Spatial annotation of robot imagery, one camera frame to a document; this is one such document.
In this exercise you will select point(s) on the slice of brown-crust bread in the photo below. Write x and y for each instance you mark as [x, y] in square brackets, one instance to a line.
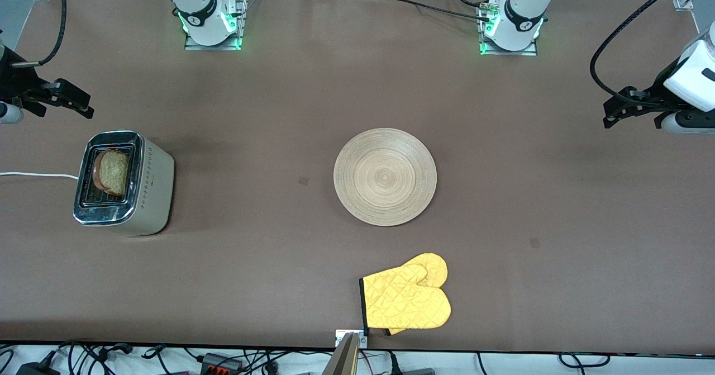
[114, 174]

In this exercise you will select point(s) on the small metal edge bracket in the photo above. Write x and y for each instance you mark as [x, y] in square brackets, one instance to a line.
[341, 336]

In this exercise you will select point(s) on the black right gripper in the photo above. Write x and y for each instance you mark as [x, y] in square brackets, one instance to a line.
[15, 83]

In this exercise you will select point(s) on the black orange connector block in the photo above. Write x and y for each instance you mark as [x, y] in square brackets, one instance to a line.
[220, 362]

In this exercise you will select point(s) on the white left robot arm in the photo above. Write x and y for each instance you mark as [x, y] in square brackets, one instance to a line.
[522, 12]

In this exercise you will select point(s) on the black power adapter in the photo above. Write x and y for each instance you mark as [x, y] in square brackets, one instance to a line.
[36, 368]

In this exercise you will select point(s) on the round light wooden plate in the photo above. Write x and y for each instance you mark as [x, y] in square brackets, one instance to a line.
[385, 176]

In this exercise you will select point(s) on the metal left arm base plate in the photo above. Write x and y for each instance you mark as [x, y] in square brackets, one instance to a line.
[508, 53]

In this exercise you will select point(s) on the metal table corner bracket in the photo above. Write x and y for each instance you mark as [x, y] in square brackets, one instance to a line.
[683, 1]

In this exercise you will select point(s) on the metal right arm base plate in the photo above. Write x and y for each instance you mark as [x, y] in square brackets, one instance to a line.
[195, 46]

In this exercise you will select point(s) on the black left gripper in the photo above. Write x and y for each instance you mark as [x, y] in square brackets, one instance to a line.
[657, 91]

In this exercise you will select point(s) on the aluminium camera post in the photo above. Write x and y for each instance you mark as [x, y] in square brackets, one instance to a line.
[343, 361]

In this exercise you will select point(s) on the yellow quilted oven mitt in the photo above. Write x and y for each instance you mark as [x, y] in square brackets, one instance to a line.
[433, 269]
[408, 302]

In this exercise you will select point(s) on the silver two-slot toaster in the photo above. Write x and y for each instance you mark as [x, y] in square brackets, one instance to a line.
[156, 196]

